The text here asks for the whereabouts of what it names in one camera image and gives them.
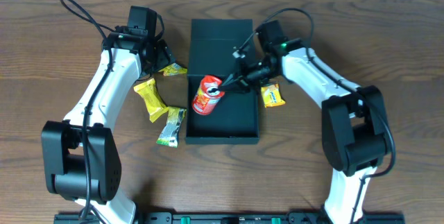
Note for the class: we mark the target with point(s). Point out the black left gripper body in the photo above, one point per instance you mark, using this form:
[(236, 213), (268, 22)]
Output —
[(163, 56)]

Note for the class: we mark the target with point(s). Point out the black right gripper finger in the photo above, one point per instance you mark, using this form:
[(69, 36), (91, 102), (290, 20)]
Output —
[(231, 79), (235, 88)]

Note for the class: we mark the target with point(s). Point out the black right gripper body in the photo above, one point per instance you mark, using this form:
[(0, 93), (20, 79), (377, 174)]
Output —
[(243, 76)]

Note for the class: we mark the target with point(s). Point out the small yellow snack packet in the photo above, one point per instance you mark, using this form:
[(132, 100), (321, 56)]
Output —
[(173, 70)]

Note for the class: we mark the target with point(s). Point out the red Pringles can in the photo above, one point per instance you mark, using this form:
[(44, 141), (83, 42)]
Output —
[(207, 95)]

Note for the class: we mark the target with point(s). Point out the yellow Lemond biscuit packet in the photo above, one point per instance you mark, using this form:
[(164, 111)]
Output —
[(271, 95)]

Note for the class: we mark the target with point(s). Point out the large yellow snack packet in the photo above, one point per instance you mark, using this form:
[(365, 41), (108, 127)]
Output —
[(154, 104)]

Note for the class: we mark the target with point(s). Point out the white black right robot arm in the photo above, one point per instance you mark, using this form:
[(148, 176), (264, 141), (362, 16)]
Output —
[(355, 134)]

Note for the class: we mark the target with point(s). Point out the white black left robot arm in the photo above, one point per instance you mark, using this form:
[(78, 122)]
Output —
[(81, 161)]

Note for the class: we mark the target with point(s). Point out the black open gift box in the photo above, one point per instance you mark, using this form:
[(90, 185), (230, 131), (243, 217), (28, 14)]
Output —
[(235, 118)]

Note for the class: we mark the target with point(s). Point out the green silver snack packet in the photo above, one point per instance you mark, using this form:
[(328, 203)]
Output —
[(169, 135)]

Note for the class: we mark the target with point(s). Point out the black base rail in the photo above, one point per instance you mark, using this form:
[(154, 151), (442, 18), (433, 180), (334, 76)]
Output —
[(291, 218)]

